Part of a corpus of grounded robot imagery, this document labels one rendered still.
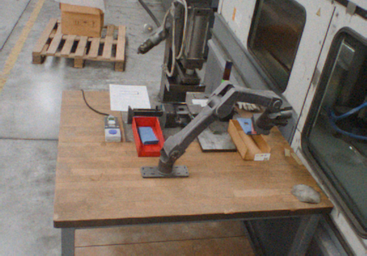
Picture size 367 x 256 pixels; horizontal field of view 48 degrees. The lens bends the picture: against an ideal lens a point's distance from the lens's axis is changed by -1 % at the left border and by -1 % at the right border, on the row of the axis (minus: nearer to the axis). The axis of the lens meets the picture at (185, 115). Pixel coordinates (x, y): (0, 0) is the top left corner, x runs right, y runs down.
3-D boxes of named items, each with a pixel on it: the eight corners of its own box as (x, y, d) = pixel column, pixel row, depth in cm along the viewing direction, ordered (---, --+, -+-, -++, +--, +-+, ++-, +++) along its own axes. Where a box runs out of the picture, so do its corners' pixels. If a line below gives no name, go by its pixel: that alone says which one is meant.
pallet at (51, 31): (50, 27, 555) (50, 17, 548) (125, 35, 571) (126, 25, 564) (31, 63, 452) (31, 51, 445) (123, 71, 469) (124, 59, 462)
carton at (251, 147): (242, 162, 191) (246, 148, 187) (227, 132, 212) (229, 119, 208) (268, 161, 194) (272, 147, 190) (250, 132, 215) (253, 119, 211)
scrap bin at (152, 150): (137, 157, 181) (139, 146, 178) (132, 126, 202) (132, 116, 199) (164, 156, 184) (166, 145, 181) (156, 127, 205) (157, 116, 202)
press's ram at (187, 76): (168, 97, 195) (175, 38, 181) (158, 74, 217) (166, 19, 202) (204, 98, 200) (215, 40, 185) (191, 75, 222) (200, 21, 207)
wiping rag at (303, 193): (284, 186, 179) (297, 205, 168) (285, 181, 178) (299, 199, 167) (312, 185, 183) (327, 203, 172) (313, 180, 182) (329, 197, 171)
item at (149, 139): (144, 146, 188) (145, 141, 186) (136, 128, 200) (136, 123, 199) (158, 145, 190) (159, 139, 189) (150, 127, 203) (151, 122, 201)
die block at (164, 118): (164, 128, 205) (166, 114, 201) (160, 117, 213) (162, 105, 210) (202, 128, 210) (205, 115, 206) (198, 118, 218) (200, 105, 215)
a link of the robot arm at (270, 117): (271, 112, 185) (278, 104, 179) (275, 123, 183) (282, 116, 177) (257, 114, 183) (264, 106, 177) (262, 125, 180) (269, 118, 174)
